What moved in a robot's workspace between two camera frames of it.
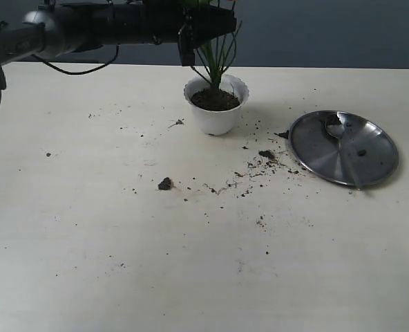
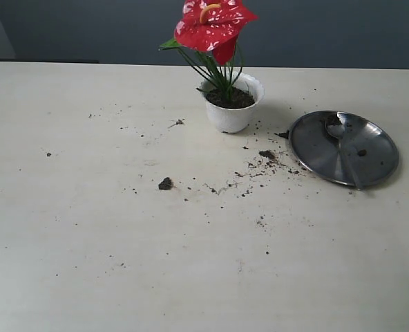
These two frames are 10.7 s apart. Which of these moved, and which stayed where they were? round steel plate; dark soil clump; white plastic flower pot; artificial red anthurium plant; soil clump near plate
Moved: artificial red anthurium plant; white plastic flower pot
Stayed: soil clump near plate; dark soil clump; round steel plate
